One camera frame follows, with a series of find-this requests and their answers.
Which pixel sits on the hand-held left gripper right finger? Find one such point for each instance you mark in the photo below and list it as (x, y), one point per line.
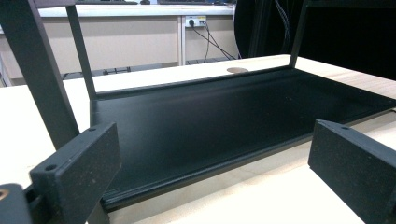
(355, 165)

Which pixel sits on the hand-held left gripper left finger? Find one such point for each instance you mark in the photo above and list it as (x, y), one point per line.
(77, 168)

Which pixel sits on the black metal rack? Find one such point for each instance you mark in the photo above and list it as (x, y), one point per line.
(202, 124)

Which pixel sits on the white desk with beige panel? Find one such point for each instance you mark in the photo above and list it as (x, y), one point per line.
(124, 40)

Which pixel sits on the black computer mouse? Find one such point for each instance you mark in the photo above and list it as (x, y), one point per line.
(145, 2)

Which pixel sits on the black keyboard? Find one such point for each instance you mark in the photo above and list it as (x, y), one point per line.
(190, 2)

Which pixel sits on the white wall power outlet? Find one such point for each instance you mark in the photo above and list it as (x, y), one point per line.
(196, 21)

